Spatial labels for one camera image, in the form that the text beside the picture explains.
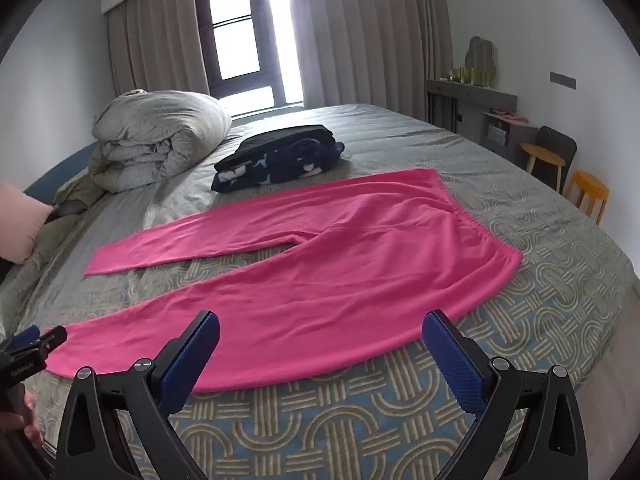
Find folded navy printed garment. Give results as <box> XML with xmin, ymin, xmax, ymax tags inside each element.
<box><xmin>211</xmin><ymin>142</ymin><xmax>342</xmax><ymax>194</ymax></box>

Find folded black garment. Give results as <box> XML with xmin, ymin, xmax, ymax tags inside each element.
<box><xmin>234</xmin><ymin>124</ymin><xmax>346</xmax><ymax>162</ymax></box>

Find pink pants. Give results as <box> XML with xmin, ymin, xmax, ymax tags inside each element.
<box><xmin>48</xmin><ymin>167</ymin><xmax>525</xmax><ymax>395</ymax></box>

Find beige curtain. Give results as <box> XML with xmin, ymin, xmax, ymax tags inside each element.
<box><xmin>295</xmin><ymin>0</ymin><xmax>453</xmax><ymax>123</ymax></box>
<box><xmin>104</xmin><ymin>0</ymin><xmax>211</xmax><ymax>100</ymax></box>

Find person's left hand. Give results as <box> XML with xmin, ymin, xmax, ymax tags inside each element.
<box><xmin>21</xmin><ymin>392</ymin><xmax>47</xmax><ymax>450</ymax></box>

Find grey desk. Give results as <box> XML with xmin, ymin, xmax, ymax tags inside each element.
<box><xmin>425</xmin><ymin>77</ymin><xmax>521</xmax><ymax>155</ymax></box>

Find dark grey chair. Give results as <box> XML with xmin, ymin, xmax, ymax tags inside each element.
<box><xmin>534</xmin><ymin>126</ymin><xmax>577</xmax><ymax>193</ymax></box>

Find light wooden stool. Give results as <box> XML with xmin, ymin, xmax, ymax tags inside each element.
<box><xmin>520</xmin><ymin>142</ymin><xmax>566</xmax><ymax>182</ymax></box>

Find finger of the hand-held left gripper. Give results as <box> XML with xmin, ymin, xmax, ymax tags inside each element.
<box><xmin>6</xmin><ymin>325</ymin><xmax>42</xmax><ymax>352</ymax></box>
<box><xmin>31</xmin><ymin>326</ymin><xmax>68</xmax><ymax>362</ymax></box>

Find wavy edged mirror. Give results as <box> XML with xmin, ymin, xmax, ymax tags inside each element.
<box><xmin>466</xmin><ymin>36</ymin><xmax>497</xmax><ymax>86</ymax></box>

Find bed with patterned sheet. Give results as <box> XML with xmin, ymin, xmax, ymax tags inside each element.
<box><xmin>0</xmin><ymin>102</ymin><xmax>638</xmax><ymax>480</ymax></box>

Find crumpled beige cloth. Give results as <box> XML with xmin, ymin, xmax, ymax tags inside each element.
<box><xmin>42</xmin><ymin>167</ymin><xmax>108</xmax><ymax>241</ymax></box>

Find orange stool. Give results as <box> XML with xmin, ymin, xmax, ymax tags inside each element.
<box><xmin>563</xmin><ymin>170</ymin><xmax>610</xmax><ymax>226</ymax></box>

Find pink cloth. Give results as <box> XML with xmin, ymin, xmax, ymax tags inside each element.
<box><xmin>492</xmin><ymin>107</ymin><xmax>531</xmax><ymax>124</ymax></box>

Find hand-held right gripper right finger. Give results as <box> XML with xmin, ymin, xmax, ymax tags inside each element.
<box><xmin>422</xmin><ymin>310</ymin><xmax>590</xmax><ymax>480</ymax></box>

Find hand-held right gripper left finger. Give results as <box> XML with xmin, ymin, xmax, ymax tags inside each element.
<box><xmin>54</xmin><ymin>310</ymin><xmax>222</xmax><ymax>480</ymax></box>

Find folded patterned grey duvet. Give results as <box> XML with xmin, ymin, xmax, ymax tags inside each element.
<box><xmin>89</xmin><ymin>89</ymin><xmax>233</xmax><ymax>193</ymax></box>

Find pale pink pillow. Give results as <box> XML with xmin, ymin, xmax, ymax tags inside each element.
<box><xmin>0</xmin><ymin>182</ymin><xmax>55</xmax><ymax>264</ymax></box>

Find dark framed window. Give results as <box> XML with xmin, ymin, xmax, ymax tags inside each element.
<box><xmin>194</xmin><ymin>0</ymin><xmax>304</xmax><ymax>112</ymax></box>

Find blue headboard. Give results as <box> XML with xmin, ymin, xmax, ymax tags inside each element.
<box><xmin>24</xmin><ymin>141</ymin><xmax>103</xmax><ymax>206</ymax></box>

